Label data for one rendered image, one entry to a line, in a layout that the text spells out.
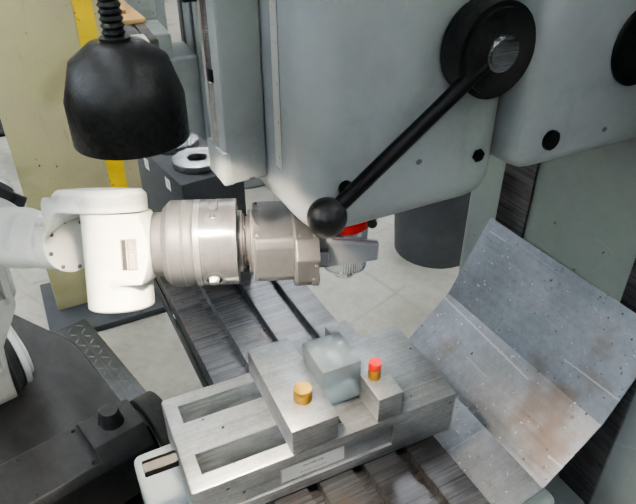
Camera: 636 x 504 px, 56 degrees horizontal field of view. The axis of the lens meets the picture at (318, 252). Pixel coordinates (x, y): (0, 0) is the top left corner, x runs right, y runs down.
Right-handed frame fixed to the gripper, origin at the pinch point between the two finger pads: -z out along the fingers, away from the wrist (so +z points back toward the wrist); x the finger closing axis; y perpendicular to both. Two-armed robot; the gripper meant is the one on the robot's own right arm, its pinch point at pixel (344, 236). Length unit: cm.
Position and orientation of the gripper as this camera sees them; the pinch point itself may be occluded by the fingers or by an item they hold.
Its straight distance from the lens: 62.4
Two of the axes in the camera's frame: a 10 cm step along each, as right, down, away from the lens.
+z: -9.9, 0.4, -0.9
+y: -0.1, 8.3, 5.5
